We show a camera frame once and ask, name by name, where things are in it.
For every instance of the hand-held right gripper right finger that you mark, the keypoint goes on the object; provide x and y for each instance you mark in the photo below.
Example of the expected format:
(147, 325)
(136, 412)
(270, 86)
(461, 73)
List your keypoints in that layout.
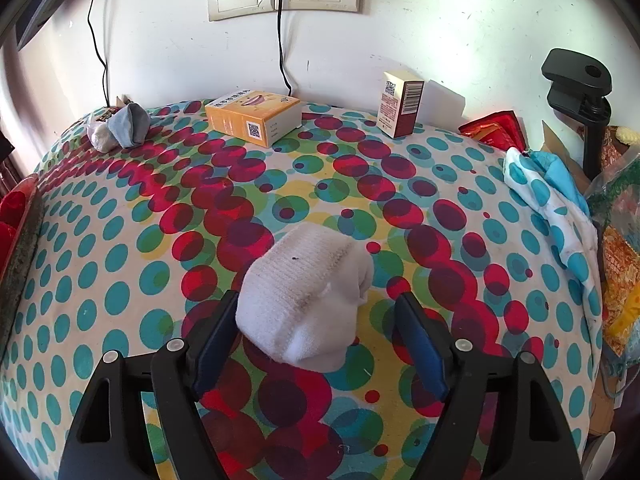
(425, 350)

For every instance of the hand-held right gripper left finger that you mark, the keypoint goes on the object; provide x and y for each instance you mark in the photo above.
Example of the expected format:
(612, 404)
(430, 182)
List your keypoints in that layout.
(215, 355)

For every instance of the polka dot tablecloth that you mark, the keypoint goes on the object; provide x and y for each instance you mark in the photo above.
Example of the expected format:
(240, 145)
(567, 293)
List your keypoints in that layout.
(425, 220)

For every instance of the white blue dotted cloth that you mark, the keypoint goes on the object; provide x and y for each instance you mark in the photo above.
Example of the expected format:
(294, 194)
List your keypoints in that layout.
(555, 205)

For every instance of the white round object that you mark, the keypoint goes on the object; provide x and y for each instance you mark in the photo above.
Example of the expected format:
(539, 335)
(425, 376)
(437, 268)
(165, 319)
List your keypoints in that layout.
(602, 455)

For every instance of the clear plastic bags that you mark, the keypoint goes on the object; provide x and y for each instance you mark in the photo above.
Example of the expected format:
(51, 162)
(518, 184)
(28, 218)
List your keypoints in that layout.
(620, 240)

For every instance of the red snack packet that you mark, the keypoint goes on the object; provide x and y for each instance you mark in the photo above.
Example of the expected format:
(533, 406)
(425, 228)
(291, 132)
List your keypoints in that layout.
(492, 130)

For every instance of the orange cardboard box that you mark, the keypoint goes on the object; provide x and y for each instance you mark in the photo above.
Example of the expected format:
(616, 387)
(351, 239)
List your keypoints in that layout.
(245, 117)

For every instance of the red tray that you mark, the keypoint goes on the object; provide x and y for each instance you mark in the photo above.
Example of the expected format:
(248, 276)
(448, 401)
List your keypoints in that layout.
(15, 220)

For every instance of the tall white brown box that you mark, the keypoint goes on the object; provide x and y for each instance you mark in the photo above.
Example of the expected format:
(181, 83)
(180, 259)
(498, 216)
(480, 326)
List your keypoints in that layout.
(397, 110)

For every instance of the brown cardboard box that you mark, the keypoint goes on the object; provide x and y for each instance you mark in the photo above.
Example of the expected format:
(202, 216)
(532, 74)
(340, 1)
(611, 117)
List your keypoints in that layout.
(562, 150)

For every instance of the grey-blue sock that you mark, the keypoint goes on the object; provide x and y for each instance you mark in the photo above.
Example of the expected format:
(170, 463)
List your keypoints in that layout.
(129, 127)

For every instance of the small dark wrapper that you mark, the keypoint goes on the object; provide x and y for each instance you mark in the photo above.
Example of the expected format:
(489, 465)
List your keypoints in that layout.
(106, 114)

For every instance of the black clamp stand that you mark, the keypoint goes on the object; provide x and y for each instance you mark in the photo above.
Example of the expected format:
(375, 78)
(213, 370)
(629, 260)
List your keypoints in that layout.
(575, 72)

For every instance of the dark monitor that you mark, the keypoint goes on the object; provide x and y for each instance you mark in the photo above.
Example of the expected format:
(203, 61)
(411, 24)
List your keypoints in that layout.
(32, 30)

